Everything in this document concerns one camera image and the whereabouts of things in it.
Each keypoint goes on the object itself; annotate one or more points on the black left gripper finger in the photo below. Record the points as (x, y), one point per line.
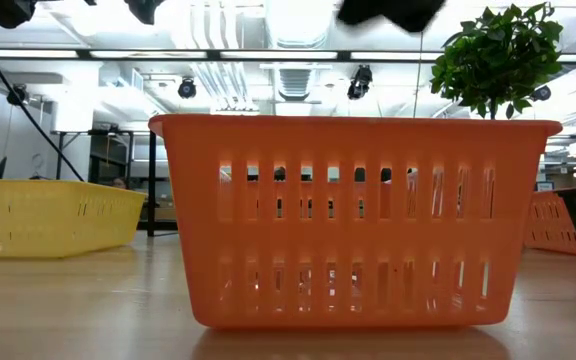
(144, 10)

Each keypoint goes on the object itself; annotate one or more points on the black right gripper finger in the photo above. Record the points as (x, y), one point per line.
(360, 11)
(415, 15)

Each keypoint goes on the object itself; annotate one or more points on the orange slotted plastic basket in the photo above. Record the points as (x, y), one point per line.
(548, 225)
(348, 145)

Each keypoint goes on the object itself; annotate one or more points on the yellow slotted plastic basket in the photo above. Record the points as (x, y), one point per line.
(43, 220)

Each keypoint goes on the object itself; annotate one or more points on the green potted plant black pot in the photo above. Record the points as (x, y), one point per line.
(498, 55)

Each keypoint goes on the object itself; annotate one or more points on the black metal rack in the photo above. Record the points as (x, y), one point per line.
(93, 132)

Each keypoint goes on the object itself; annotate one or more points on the person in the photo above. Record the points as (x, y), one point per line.
(119, 183)

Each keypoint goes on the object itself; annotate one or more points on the silver ceiling duct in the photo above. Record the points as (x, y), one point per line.
(298, 22)

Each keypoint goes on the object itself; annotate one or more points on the black ceiling camera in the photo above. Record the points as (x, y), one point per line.
(359, 82)
(187, 89)
(17, 95)
(542, 93)

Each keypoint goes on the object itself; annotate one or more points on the overhead frame bar with lights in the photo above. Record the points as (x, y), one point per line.
(278, 55)

